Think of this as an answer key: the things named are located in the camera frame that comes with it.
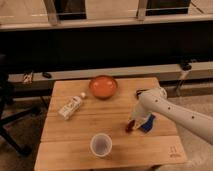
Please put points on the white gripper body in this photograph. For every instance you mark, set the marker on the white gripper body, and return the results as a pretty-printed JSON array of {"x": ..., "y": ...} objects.
[{"x": 139, "y": 114}]

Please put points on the red pepper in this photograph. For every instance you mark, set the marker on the red pepper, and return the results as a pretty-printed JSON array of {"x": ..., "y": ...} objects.
[{"x": 130, "y": 126}]

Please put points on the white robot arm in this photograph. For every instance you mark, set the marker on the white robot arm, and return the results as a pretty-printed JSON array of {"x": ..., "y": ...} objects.
[{"x": 155, "y": 100}]

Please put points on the blue sponge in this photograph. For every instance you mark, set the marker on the blue sponge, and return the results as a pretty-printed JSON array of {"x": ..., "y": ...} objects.
[{"x": 148, "y": 125}]

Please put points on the black rectangular case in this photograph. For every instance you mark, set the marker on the black rectangular case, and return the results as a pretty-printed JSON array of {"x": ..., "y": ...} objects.
[{"x": 138, "y": 92}]

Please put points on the clear plastic cup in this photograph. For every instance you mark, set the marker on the clear plastic cup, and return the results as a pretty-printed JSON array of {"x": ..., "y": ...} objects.
[{"x": 101, "y": 145}]

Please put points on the orange bowl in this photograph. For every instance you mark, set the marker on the orange bowl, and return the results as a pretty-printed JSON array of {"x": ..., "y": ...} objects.
[{"x": 103, "y": 86}]

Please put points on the wooden table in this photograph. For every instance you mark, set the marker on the wooden table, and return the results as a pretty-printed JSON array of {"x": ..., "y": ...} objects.
[{"x": 65, "y": 145}]

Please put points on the black clamp with stand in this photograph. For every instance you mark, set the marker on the black clamp with stand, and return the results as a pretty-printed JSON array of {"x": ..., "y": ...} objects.
[{"x": 186, "y": 67}]

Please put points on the white plastic bottle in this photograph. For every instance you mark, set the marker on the white plastic bottle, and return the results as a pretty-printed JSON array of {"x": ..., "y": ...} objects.
[{"x": 71, "y": 107}]

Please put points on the small black object on ledge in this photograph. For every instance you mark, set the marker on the small black object on ledge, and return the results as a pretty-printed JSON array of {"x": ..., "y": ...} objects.
[{"x": 46, "y": 75}]

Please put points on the striped clamp on ledge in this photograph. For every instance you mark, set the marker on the striped clamp on ledge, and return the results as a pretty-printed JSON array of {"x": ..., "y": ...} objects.
[{"x": 28, "y": 77}]

